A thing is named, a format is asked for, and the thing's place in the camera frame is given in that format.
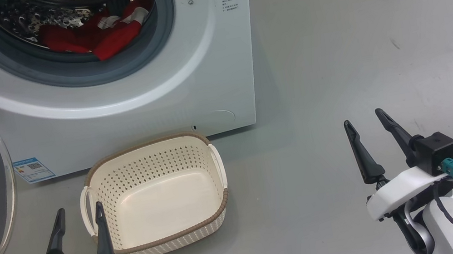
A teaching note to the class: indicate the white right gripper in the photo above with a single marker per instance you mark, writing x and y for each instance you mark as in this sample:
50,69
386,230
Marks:
398,190

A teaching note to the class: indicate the red garment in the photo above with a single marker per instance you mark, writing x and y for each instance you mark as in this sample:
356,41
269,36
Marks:
115,40

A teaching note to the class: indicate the cream perforated laundry basket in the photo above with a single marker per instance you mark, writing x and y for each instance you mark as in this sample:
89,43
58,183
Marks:
161,207

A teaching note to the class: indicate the white front-load washing machine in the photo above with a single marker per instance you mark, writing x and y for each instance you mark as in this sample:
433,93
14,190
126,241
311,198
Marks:
157,97

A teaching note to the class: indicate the blue energy label sticker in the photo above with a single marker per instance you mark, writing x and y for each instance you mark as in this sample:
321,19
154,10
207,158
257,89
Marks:
33,170

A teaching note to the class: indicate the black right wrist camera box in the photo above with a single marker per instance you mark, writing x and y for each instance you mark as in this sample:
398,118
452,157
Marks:
435,152

